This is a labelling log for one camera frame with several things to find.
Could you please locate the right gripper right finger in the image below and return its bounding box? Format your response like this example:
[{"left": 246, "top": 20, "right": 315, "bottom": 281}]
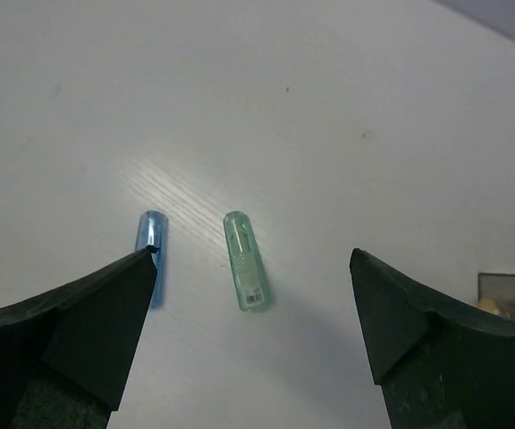
[{"left": 350, "top": 248, "right": 515, "bottom": 428}]

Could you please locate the green correction tape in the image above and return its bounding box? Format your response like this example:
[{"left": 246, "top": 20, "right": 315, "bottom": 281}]
[{"left": 223, "top": 211, "right": 273, "bottom": 313}]

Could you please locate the back transparent brown tray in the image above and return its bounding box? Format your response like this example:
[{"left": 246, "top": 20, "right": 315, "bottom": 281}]
[{"left": 477, "top": 273, "right": 515, "bottom": 322}]

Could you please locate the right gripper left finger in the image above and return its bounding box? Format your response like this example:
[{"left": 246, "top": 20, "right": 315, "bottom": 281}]
[{"left": 0, "top": 247, "right": 156, "bottom": 428}]

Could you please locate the blue correction tape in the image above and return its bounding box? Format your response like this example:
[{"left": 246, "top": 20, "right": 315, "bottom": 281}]
[{"left": 135, "top": 210, "right": 168, "bottom": 309}]

